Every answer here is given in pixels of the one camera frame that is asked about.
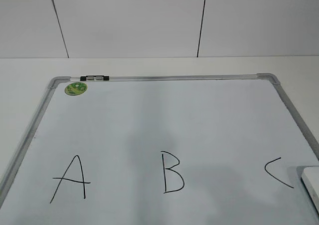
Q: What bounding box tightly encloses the white board eraser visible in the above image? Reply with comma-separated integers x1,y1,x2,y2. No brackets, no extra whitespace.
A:
301,167,319,209

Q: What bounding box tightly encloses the white board with aluminium frame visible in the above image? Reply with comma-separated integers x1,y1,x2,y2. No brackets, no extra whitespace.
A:
0,73,319,225

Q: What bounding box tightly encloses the green round magnet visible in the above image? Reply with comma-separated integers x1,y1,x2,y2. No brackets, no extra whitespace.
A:
65,82,87,96

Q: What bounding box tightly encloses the black and clear marker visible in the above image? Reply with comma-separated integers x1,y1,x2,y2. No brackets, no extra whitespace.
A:
80,75,110,81

